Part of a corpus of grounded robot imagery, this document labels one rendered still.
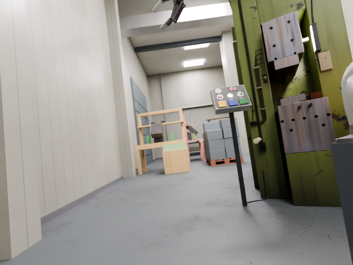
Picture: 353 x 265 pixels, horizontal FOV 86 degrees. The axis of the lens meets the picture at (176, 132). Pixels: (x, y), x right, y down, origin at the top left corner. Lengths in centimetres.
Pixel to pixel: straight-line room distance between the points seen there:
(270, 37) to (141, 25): 537
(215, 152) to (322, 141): 365
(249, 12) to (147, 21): 496
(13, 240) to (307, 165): 243
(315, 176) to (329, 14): 148
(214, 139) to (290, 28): 367
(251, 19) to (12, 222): 287
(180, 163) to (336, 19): 380
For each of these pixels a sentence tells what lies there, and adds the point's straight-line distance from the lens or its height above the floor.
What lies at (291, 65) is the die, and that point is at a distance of 216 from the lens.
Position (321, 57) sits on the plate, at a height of 131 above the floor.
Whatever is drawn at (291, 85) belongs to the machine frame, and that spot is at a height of 119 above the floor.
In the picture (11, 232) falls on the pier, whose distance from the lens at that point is 201.
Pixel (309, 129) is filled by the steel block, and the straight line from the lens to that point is 202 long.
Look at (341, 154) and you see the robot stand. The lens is 90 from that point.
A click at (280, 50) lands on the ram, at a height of 144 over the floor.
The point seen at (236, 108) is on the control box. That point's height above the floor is 95.
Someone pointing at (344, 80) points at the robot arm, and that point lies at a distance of 89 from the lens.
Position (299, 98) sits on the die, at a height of 95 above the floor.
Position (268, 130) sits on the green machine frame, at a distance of 220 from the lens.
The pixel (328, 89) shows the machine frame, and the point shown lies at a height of 101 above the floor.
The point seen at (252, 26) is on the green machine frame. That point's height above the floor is 184.
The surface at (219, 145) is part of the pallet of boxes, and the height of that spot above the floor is 53.
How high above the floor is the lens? 66
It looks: 4 degrees up
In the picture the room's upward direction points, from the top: 7 degrees counter-clockwise
